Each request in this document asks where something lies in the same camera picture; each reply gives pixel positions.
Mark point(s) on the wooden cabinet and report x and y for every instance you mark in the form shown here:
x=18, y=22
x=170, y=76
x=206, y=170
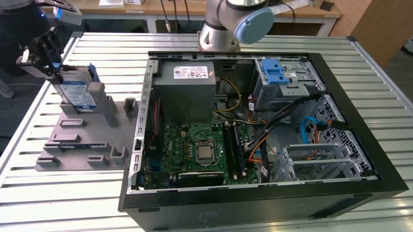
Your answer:
x=381, y=24

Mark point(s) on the small black desk object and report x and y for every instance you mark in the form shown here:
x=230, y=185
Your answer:
x=328, y=6

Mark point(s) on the large white box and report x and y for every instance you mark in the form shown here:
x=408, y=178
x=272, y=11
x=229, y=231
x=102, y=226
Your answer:
x=111, y=3

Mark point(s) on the grey power supply unit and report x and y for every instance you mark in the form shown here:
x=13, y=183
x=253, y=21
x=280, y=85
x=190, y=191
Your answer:
x=184, y=101

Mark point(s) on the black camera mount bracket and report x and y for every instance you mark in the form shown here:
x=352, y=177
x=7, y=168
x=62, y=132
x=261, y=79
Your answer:
x=65, y=3

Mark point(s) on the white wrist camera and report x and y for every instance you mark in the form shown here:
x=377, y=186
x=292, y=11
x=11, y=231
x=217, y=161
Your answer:
x=69, y=17

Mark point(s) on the black graphics card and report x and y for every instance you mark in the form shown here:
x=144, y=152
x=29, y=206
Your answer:
x=200, y=177

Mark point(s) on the grey parts rack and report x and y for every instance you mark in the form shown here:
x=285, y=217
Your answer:
x=94, y=137

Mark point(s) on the silver optical drive cage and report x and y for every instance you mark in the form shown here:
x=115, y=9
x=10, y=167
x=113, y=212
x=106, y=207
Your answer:
x=300, y=89

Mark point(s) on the hard disk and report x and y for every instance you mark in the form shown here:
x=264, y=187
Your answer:
x=78, y=94

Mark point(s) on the small white box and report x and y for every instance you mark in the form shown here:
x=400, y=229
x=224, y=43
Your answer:
x=134, y=2

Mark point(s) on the wooden desk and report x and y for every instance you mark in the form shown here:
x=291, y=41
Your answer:
x=97, y=11

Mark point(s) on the green motherboard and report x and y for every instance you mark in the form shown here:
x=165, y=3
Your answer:
x=206, y=131

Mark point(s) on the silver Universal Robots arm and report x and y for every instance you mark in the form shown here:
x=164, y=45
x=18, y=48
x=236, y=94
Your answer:
x=220, y=36

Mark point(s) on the blue drive latch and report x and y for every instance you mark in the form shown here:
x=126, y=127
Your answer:
x=275, y=72

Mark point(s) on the black CPU socket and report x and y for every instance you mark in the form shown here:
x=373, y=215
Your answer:
x=205, y=142

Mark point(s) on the silver CPU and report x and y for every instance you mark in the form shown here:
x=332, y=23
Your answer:
x=205, y=153

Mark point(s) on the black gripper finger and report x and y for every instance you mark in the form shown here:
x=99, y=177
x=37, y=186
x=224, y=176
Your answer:
x=57, y=48
x=41, y=53

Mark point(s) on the silver disk bay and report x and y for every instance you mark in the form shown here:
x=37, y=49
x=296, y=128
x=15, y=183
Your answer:
x=323, y=162

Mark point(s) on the black office chair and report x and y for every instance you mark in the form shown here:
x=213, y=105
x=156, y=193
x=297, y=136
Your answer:
x=10, y=68

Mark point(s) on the black PC case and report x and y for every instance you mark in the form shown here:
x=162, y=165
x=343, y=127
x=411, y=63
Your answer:
x=226, y=210

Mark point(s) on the grey metal stand foot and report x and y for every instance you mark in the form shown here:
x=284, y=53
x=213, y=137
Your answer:
x=6, y=90

